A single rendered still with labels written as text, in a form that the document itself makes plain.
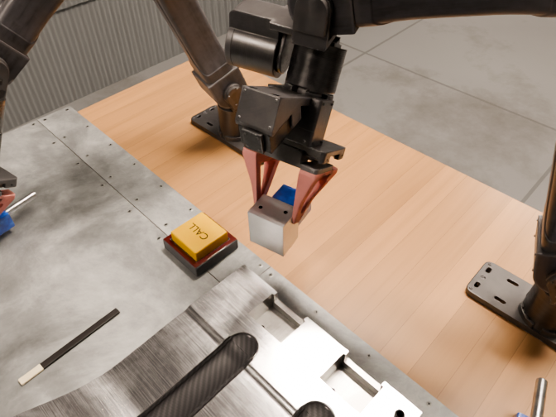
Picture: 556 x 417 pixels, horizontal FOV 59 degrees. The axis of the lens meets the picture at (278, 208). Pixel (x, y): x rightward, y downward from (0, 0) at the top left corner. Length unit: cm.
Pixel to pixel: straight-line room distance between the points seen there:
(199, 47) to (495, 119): 200
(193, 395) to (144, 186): 44
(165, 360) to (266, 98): 29
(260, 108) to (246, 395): 28
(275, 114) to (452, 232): 44
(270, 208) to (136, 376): 23
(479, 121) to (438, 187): 171
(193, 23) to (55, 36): 184
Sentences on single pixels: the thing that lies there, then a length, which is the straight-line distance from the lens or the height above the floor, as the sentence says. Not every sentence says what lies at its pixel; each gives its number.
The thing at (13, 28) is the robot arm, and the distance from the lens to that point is 71.
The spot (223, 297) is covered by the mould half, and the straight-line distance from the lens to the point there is 58.
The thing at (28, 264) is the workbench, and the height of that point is 80.
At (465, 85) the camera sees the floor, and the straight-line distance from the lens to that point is 285.
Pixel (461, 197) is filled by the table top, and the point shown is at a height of 80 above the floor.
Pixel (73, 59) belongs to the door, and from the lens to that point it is 267.
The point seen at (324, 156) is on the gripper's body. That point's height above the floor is 104.
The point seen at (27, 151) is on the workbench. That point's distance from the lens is 103.
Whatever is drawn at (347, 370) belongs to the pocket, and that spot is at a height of 86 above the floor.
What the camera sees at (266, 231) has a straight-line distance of 58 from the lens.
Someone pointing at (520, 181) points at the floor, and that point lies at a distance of 229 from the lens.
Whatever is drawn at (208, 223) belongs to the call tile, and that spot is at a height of 84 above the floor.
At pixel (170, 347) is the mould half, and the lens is 56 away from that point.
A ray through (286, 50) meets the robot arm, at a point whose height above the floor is 111.
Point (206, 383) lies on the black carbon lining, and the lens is 54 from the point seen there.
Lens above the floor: 137
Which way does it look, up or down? 45 degrees down
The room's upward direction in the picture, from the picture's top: straight up
